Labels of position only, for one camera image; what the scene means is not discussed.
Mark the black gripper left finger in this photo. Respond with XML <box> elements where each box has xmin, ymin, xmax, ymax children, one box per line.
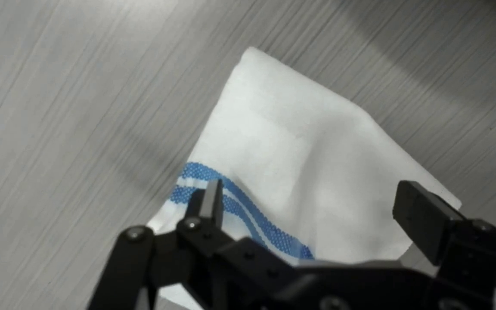
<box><xmin>175</xmin><ymin>177</ymin><xmax>244</xmax><ymax>262</ymax></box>

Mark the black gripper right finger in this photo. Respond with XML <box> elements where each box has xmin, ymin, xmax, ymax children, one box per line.
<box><xmin>391</xmin><ymin>179</ymin><xmax>496</xmax><ymax>289</ymax></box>

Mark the white cloth with blue stripes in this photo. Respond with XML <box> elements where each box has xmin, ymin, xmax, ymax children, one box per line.
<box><xmin>143</xmin><ymin>47</ymin><xmax>463</xmax><ymax>310</ymax></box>

